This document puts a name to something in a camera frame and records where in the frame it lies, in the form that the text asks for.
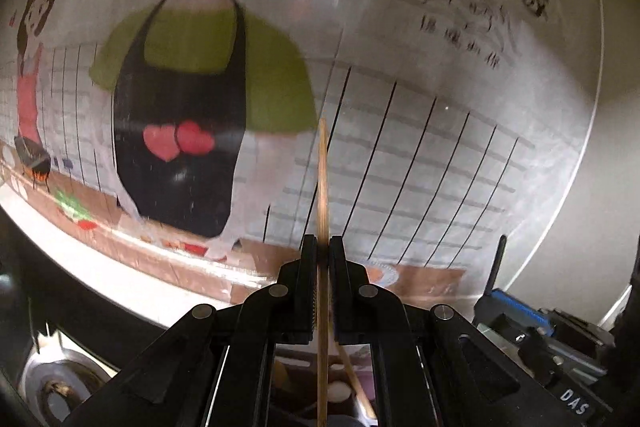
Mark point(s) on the cartoon kitchen wall sticker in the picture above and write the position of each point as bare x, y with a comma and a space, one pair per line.
181, 137

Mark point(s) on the black gas stove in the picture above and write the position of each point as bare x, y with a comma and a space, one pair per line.
61, 342

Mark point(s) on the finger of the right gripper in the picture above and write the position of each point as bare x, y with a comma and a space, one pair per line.
512, 318

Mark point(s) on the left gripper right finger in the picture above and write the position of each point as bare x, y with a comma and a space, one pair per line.
404, 342

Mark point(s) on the wooden chopstick short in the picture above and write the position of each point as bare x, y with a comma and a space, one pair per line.
361, 395

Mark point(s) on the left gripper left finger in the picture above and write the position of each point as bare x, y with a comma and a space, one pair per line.
245, 338

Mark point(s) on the wooden chopstick long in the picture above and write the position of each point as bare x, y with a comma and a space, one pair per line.
322, 292

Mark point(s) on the small white spoon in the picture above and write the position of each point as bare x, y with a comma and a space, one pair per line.
339, 392

